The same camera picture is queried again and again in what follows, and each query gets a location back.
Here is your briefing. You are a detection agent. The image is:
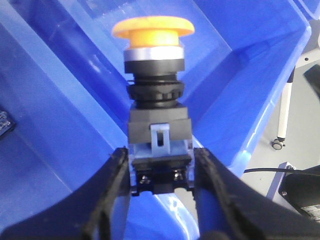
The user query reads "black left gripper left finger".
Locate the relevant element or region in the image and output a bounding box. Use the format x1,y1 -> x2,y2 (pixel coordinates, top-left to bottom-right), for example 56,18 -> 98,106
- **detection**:
0,148 -> 130,240

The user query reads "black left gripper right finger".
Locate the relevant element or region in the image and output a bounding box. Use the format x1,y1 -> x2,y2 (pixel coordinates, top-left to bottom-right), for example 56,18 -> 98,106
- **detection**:
193,148 -> 320,240

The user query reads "yellow mushroom push button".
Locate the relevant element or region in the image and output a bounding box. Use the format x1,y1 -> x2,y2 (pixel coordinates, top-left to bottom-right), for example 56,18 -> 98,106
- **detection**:
112,15 -> 195,196

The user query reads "black motor unit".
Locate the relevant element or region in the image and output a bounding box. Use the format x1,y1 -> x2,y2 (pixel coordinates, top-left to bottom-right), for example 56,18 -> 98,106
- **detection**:
279,173 -> 320,222

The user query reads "white stand leg with caster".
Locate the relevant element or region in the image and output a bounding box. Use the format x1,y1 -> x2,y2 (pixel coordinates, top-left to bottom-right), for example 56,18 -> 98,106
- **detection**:
271,68 -> 295,150

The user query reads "blue plastic bin right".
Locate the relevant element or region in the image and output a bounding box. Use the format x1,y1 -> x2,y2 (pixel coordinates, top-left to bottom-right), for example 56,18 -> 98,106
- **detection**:
0,0 -> 320,229

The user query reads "black cable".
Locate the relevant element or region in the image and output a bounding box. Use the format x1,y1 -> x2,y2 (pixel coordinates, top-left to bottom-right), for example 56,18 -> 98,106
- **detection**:
243,167 -> 320,174

